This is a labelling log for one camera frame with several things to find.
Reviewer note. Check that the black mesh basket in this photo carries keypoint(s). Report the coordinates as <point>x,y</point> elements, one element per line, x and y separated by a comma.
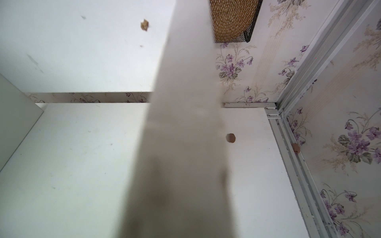
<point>248,20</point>

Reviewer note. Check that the white wooden bookshelf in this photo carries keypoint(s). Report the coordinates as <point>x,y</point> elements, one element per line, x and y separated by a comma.
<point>130,170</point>

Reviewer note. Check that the round woven coaster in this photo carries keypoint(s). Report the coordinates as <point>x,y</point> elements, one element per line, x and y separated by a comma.
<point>232,17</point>

